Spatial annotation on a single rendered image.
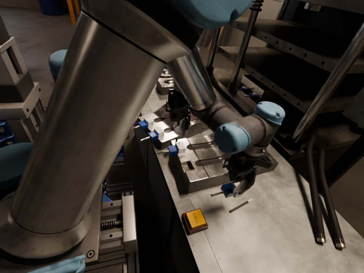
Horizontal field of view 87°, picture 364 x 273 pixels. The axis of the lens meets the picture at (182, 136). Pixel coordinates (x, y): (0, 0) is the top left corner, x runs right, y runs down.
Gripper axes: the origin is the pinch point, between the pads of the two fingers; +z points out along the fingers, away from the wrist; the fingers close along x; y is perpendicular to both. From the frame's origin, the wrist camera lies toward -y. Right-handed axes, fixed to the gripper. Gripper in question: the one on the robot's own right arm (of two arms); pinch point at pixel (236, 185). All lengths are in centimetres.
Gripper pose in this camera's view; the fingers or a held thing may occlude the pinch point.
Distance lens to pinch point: 78.0
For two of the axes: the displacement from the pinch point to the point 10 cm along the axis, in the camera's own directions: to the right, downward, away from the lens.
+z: -1.2, 7.5, 6.5
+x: 3.5, 6.4, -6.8
